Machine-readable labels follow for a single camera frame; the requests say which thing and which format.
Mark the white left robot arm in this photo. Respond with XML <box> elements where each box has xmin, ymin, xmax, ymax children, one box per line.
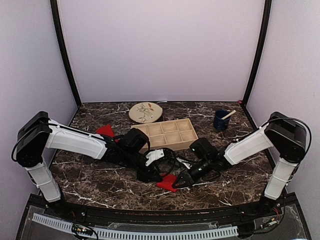
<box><xmin>11</xmin><ymin>111</ymin><xmax>163</xmax><ymax>218</ymax></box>

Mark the white slotted cable duct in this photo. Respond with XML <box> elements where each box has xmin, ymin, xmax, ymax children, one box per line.
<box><xmin>31</xmin><ymin>212</ymin><xmax>239</xmax><ymax>240</ymax></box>

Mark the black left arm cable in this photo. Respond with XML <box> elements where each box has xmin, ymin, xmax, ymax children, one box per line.
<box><xmin>149</xmin><ymin>147</ymin><xmax>177</xmax><ymax>176</ymax></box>

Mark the left black frame post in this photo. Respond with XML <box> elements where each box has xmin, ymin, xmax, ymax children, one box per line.
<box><xmin>50</xmin><ymin>0</ymin><xmax>82</xmax><ymax>108</ymax></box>

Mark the red sock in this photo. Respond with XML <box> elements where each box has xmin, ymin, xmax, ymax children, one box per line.
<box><xmin>156</xmin><ymin>174</ymin><xmax>177</xmax><ymax>193</ymax></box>

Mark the right black frame post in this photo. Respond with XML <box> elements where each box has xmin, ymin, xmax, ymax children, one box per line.
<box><xmin>242</xmin><ymin>0</ymin><xmax>272</xmax><ymax>108</ymax></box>

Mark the dark blue mug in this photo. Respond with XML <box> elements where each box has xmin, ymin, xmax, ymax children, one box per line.
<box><xmin>213</xmin><ymin>109</ymin><xmax>231</xmax><ymax>131</ymax></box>

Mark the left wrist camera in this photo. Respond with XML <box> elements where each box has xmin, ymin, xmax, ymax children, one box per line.
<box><xmin>145</xmin><ymin>148</ymin><xmax>165</xmax><ymax>167</ymax></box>

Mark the wooden stick in mug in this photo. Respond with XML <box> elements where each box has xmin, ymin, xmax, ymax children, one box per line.
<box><xmin>221</xmin><ymin>110</ymin><xmax>237</xmax><ymax>120</ymax></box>

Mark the black frame post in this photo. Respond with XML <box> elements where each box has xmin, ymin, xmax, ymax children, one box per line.
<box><xmin>242</xmin><ymin>0</ymin><xmax>272</xmax><ymax>108</ymax></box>
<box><xmin>50</xmin><ymin>0</ymin><xmax>82</xmax><ymax>108</ymax></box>

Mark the wooden compartment tray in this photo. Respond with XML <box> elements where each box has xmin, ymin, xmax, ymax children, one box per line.
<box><xmin>132</xmin><ymin>118</ymin><xmax>198</xmax><ymax>153</ymax></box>

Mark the red sock near left arm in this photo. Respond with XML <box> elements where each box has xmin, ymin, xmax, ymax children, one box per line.
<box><xmin>95</xmin><ymin>124</ymin><xmax>119</xmax><ymax>143</ymax></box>

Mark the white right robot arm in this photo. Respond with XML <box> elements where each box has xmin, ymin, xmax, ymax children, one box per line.
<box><xmin>172</xmin><ymin>111</ymin><xmax>312</xmax><ymax>217</ymax></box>

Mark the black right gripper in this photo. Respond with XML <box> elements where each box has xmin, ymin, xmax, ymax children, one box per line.
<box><xmin>172</xmin><ymin>156</ymin><xmax>213</xmax><ymax>188</ymax></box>

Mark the black front rail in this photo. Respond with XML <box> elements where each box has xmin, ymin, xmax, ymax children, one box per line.
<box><xmin>83</xmin><ymin>206</ymin><xmax>241</xmax><ymax>224</ymax></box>

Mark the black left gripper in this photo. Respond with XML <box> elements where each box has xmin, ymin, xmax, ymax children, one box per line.
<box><xmin>122</xmin><ymin>148</ymin><xmax>163</xmax><ymax>183</ymax></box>

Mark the floral ceramic plate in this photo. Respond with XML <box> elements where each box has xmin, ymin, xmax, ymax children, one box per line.
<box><xmin>128</xmin><ymin>102</ymin><xmax>163</xmax><ymax>124</ymax></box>

